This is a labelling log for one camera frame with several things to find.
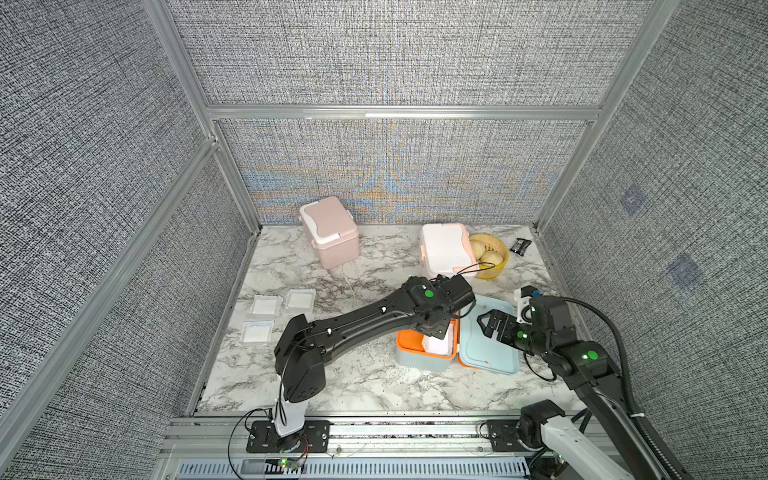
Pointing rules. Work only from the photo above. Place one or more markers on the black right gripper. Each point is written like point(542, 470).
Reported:
point(509, 323)

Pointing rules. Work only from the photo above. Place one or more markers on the blue orange first aid box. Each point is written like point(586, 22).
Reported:
point(475, 350)

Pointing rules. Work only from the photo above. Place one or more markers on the white gauze packet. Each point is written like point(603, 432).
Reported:
point(440, 347)
point(256, 331)
point(265, 306)
point(300, 301)

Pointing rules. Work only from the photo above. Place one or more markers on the orange tray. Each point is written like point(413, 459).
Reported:
point(412, 344)

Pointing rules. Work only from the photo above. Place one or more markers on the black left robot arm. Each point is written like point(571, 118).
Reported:
point(305, 348)

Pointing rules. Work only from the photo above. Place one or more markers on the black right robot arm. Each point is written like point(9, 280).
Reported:
point(602, 383)

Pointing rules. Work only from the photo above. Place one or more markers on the pink first aid box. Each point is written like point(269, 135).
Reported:
point(332, 231)

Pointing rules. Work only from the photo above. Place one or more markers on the beige bun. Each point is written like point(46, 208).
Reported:
point(491, 259)
point(478, 249)

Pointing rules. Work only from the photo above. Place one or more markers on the yellow bamboo steamer basket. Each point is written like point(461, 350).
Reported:
point(494, 244)

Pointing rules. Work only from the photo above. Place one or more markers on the small black wrapper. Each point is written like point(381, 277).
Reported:
point(520, 246)

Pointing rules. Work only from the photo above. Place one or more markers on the aluminium front rail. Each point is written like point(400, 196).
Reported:
point(361, 445)

